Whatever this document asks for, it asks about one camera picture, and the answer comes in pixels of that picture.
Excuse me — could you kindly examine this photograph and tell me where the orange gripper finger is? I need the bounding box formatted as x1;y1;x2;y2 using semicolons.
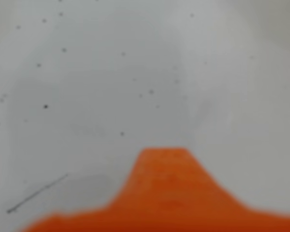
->
20;146;290;232

